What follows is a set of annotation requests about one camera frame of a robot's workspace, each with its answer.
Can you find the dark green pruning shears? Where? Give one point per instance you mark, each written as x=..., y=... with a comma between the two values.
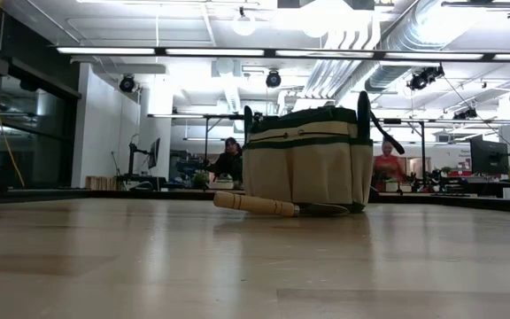
x=248, y=124

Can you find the black overhead rig beam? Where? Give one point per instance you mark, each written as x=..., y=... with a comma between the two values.
x=159, y=51

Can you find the silver ventilation duct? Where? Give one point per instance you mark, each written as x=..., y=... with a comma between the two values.
x=414, y=35

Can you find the black ceiling spotlight cluster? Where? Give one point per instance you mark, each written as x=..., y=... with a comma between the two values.
x=423, y=79
x=465, y=114

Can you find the beige green gardening bag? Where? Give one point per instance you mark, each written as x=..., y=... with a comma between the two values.
x=312, y=173

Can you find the black background rig frame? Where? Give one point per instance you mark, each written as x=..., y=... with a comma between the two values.
x=423, y=146
x=206, y=146

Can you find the small green potted plant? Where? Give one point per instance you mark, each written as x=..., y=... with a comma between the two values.
x=201, y=181

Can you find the wooden crate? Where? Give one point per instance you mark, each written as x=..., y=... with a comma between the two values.
x=100, y=183

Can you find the dark background desk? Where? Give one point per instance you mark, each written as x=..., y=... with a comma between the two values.
x=481, y=188

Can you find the person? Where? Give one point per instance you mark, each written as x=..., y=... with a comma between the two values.
x=228, y=164
x=388, y=168

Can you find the black computer monitor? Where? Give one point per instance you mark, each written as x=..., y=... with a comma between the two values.
x=154, y=154
x=489, y=157

